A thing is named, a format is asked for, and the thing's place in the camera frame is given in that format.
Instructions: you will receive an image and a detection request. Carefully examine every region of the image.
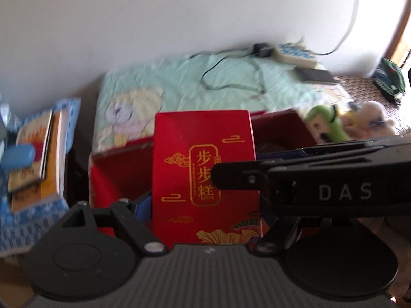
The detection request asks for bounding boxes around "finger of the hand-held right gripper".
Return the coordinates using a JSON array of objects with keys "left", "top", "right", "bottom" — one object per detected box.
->
[
  {"left": 257, "top": 136, "right": 411, "bottom": 161},
  {"left": 211, "top": 158, "right": 297, "bottom": 190}
]

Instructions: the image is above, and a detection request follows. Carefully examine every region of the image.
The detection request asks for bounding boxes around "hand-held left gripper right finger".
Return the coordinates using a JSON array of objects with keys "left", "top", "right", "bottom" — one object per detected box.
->
[{"left": 255, "top": 196, "right": 325, "bottom": 255}]

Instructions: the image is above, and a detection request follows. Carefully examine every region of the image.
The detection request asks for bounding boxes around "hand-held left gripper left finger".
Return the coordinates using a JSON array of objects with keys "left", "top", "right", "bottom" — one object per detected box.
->
[{"left": 62, "top": 190, "right": 169, "bottom": 253}]

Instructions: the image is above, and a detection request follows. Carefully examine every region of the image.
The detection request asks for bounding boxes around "red cardboard box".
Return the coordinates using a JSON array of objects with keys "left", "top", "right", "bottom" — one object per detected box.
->
[{"left": 88, "top": 109, "right": 318, "bottom": 236}]

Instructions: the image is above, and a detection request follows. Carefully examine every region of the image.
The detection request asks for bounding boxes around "red gift box gold print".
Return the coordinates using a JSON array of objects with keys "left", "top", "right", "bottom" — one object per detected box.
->
[{"left": 151, "top": 110, "right": 264, "bottom": 245}]

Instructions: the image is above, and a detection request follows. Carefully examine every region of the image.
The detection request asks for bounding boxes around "green plush toy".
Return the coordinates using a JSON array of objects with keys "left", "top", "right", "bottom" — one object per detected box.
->
[{"left": 303, "top": 104, "right": 352, "bottom": 143}]

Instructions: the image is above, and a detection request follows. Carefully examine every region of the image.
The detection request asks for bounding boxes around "pink plush toy with bow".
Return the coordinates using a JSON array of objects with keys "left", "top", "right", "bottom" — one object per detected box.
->
[{"left": 345, "top": 100, "right": 397, "bottom": 140}]

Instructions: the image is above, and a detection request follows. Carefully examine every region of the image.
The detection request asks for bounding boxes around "brown patterned blanket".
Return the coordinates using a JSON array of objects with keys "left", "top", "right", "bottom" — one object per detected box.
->
[{"left": 332, "top": 74, "right": 411, "bottom": 137}]

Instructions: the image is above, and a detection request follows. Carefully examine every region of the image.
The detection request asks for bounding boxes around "black smartphone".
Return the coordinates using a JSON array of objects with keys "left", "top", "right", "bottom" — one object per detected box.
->
[{"left": 295, "top": 67, "right": 338, "bottom": 86}]

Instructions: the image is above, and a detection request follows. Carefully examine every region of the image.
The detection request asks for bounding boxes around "dark green patterned bag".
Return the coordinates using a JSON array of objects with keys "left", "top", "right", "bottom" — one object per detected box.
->
[{"left": 374, "top": 57, "right": 406, "bottom": 101}]

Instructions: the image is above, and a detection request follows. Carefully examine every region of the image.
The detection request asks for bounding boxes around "stack of books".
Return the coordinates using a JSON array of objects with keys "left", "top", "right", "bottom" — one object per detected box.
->
[{"left": 11, "top": 110, "right": 70, "bottom": 213}]

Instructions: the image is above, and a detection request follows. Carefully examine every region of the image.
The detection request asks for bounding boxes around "blue white patterned box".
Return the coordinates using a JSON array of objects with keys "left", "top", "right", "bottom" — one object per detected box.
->
[{"left": 273, "top": 43, "right": 322, "bottom": 70}]

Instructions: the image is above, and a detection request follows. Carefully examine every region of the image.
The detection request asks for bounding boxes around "green printed bed sheet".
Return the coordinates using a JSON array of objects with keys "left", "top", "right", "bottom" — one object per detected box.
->
[{"left": 93, "top": 51, "right": 351, "bottom": 155}]

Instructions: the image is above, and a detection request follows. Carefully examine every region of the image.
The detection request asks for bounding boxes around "blue patterned cloth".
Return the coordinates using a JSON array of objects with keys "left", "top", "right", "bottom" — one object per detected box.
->
[{"left": 0, "top": 98, "right": 81, "bottom": 258}]

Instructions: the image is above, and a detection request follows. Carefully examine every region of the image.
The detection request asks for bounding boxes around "black charger adapter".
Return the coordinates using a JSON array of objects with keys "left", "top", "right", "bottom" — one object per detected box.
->
[{"left": 253, "top": 43, "right": 274, "bottom": 59}]

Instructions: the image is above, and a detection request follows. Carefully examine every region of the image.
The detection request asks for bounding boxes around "orange cover book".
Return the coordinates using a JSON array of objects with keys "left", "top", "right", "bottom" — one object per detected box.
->
[{"left": 8, "top": 110, "right": 54, "bottom": 194}]

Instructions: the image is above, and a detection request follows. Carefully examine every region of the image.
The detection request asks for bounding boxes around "blue oval case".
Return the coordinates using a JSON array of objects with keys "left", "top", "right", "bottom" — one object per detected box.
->
[{"left": 0, "top": 144, "right": 36, "bottom": 170}]

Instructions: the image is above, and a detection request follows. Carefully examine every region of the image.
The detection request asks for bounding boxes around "black charger cable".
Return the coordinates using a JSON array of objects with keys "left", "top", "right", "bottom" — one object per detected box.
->
[{"left": 189, "top": 46, "right": 268, "bottom": 101}]

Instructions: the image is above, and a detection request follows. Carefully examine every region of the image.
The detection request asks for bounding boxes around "wooden door frame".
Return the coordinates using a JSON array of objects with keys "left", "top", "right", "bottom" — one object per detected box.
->
[{"left": 384, "top": 0, "right": 411, "bottom": 63}]

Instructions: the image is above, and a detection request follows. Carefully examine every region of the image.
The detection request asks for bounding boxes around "white power strip cable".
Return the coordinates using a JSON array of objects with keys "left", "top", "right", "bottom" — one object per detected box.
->
[{"left": 302, "top": 0, "right": 367, "bottom": 56}]

